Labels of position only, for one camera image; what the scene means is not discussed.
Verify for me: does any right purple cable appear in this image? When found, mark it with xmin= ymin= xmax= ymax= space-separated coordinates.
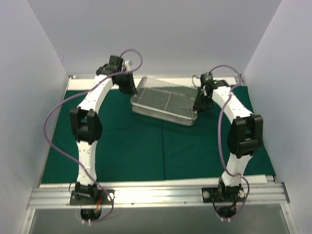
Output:
xmin=209 ymin=65 xmax=251 ymax=220

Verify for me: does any purple cable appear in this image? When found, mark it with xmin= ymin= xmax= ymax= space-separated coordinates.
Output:
xmin=209 ymin=65 xmax=251 ymax=220
xmin=43 ymin=49 xmax=143 ymax=224

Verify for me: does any dark green surgical cloth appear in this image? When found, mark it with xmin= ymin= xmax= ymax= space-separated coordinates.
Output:
xmin=40 ymin=85 xmax=276 ymax=184

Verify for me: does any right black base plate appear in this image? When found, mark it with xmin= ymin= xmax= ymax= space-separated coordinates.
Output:
xmin=201 ymin=186 xmax=245 ymax=203

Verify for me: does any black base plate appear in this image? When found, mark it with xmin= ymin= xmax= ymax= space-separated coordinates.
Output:
xmin=201 ymin=186 xmax=245 ymax=203
xmin=69 ymin=188 xmax=115 ymax=206

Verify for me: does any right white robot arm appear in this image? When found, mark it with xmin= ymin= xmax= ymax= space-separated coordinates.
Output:
xmin=194 ymin=81 xmax=263 ymax=201

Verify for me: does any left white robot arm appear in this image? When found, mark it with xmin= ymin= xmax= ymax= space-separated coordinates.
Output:
xmin=70 ymin=60 xmax=137 ymax=204

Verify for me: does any front aluminium rail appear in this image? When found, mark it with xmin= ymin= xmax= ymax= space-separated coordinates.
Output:
xmin=28 ymin=175 xmax=287 ymax=209

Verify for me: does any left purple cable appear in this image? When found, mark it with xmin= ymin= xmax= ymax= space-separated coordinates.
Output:
xmin=43 ymin=49 xmax=143 ymax=224

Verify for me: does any back aluminium rail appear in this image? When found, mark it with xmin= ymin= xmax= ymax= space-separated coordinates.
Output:
xmin=69 ymin=73 xmax=238 ymax=79

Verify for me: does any surgical kit tray edge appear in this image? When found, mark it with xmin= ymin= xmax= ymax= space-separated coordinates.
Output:
xmin=131 ymin=77 xmax=198 ymax=126

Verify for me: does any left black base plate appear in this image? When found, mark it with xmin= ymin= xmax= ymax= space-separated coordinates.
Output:
xmin=69 ymin=188 xmax=115 ymax=206

